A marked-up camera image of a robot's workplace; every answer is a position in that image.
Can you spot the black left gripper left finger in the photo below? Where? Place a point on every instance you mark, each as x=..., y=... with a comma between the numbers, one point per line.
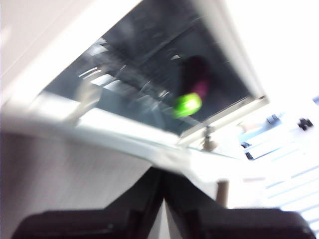
x=99, y=224

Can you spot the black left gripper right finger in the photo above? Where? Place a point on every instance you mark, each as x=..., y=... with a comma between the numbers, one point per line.
x=236, y=224

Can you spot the purple toy eggplant green stem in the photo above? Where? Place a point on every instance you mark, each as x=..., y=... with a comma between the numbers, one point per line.
x=188, y=105

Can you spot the white toaster oven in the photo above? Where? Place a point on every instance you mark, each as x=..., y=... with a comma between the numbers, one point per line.
x=231, y=49

